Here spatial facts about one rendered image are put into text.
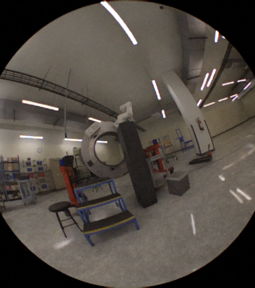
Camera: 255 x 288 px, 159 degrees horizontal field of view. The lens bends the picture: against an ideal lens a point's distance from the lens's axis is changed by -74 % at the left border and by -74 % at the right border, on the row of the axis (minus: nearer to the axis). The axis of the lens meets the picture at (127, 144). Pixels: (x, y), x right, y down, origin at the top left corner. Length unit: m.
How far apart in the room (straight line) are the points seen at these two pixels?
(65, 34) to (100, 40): 1.16
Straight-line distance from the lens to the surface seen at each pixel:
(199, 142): 3.94
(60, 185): 6.14
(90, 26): 3.41
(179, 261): 0.85
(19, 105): 4.93
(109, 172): 2.07
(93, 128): 2.07
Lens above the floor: 0.79
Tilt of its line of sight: 10 degrees up
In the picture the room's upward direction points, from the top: 17 degrees counter-clockwise
